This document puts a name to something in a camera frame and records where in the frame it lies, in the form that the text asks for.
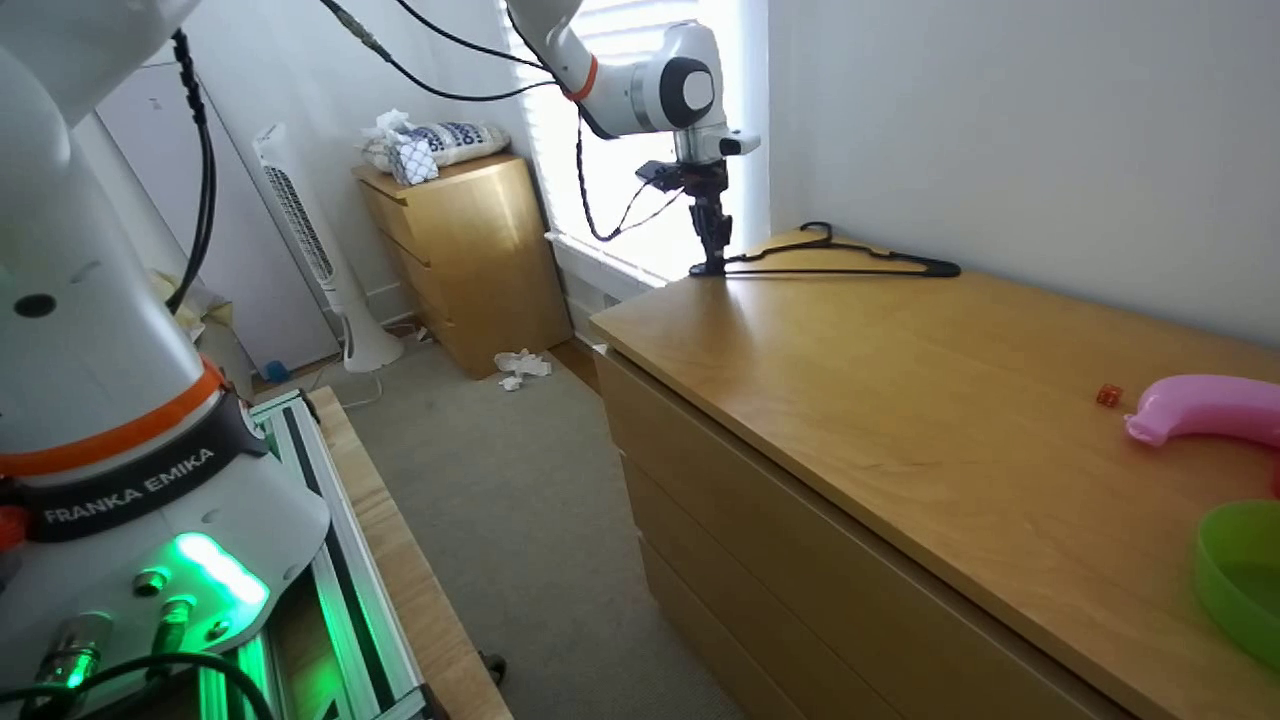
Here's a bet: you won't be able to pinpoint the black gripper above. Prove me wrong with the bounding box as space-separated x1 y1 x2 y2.
675 155 735 280

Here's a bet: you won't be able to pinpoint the white window blinds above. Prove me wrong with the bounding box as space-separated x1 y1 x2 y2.
533 0 776 277

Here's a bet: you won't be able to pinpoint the white window sill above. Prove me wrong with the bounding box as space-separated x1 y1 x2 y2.
545 228 671 293

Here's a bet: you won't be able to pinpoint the crumpled white paper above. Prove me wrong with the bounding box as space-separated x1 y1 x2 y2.
494 350 557 393

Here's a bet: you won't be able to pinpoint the small wooden dresser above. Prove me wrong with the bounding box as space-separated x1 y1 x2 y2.
358 149 578 382

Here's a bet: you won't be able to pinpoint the blue patterned tissue box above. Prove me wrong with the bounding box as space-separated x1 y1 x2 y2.
422 122 514 167

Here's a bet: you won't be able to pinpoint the large light wooden dresser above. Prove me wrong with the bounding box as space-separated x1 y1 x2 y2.
586 243 1280 720

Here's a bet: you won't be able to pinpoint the white crumpled cloth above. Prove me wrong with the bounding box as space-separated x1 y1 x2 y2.
359 108 450 188

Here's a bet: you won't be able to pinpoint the white tower fan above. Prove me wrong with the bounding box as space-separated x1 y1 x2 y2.
254 122 410 377

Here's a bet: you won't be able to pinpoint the wooden robot mounting table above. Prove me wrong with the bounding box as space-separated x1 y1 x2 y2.
250 384 518 720

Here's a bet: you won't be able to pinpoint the green bowl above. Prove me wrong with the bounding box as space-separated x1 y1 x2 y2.
1187 495 1280 674

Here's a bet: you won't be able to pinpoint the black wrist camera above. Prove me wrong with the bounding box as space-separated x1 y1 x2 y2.
637 155 690 195

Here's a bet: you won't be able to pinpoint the black wrist loop cable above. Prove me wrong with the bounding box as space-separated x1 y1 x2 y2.
574 126 683 250

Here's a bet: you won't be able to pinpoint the long black arm cable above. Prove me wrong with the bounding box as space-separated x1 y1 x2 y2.
315 0 561 108

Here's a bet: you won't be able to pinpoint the black base cable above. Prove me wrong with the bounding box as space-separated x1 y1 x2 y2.
165 23 223 319

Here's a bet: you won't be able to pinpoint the thin black floor cable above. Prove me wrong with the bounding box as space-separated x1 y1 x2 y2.
0 648 279 720

